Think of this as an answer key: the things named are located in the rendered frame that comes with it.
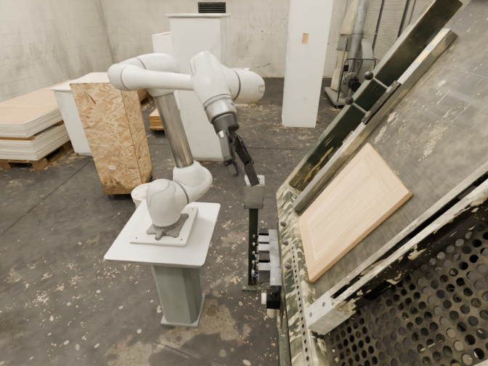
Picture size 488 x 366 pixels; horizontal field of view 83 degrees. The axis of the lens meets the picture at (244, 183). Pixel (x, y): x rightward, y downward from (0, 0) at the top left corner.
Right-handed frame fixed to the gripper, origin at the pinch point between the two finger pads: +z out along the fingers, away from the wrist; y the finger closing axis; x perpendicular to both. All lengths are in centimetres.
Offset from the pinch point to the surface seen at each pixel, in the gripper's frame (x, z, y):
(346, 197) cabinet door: -24, 17, 40
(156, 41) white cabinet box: 163, -308, 325
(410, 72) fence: -63, -19, 46
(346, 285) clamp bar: -14.6, 38.5, 8.7
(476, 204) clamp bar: -48, 24, -4
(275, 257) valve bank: 18, 35, 56
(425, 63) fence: -69, -20, 45
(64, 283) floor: 191, 12, 77
